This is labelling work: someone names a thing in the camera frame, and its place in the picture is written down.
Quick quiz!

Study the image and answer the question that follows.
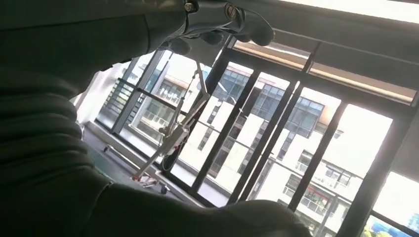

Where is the white wheeled lift stand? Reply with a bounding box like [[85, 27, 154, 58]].
[[104, 59, 212, 194]]

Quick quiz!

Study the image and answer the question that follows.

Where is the dark window frame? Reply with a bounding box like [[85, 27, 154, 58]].
[[95, 36, 419, 237]]

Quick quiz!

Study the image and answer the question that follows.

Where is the building outside window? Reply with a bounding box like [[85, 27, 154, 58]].
[[98, 52, 419, 237]]

